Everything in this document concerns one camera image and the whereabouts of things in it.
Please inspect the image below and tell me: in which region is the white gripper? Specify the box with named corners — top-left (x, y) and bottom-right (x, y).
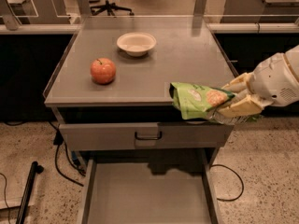
top-left (218, 52), bottom-right (299, 118)

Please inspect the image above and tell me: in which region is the green rice chip bag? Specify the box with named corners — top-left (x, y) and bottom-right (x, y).
top-left (169, 82), bottom-right (259, 125)

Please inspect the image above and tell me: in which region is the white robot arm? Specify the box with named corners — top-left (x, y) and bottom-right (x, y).
top-left (217, 46), bottom-right (299, 118)

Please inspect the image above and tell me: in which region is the grey top drawer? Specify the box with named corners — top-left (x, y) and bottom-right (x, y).
top-left (59, 121), bottom-right (233, 151)

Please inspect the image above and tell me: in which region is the grey open middle drawer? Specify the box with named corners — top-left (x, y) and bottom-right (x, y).
top-left (76, 148), bottom-right (224, 224)

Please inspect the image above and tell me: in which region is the grey drawer cabinet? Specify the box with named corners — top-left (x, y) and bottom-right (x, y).
top-left (45, 16), bottom-right (236, 162)

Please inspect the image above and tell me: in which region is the grey background desk right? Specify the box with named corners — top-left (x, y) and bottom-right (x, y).
top-left (221, 0), bottom-right (299, 23)

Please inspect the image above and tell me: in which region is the grey background desk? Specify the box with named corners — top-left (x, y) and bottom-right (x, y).
top-left (1, 0), bottom-right (69, 24)
top-left (221, 0), bottom-right (299, 23)

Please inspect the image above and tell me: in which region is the white paper bowl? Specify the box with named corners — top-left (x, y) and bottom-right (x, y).
top-left (117, 32), bottom-right (156, 57)

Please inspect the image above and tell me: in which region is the red apple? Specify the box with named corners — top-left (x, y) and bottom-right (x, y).
top-left (90, 58), bottom-right (116, 85)

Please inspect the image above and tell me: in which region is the black office chair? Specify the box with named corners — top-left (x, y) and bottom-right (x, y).
top-left (90, 0), bottom-right (134, 16)

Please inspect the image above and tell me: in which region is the black pole on floor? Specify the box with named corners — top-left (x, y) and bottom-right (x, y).
top-left (16, 161), bottom-right (44, 224)

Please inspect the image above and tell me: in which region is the grey background desk left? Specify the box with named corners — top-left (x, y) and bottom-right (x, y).
top-left (1, 0), bottom-right (69, 24)

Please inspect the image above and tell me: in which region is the black floor cable right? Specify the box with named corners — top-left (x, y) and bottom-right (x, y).
top-left (210, 163), bottom-right (245, 203)

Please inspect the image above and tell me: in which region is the black floor cable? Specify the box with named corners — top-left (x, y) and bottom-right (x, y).
top-left (210, 163), bottom-right (245, 203)
top-left (47, 120), bottom-right (86, 188)

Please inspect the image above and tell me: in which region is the black floor cable left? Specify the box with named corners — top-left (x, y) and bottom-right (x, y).
top-left (47, 120), bottom-right (86, 188)

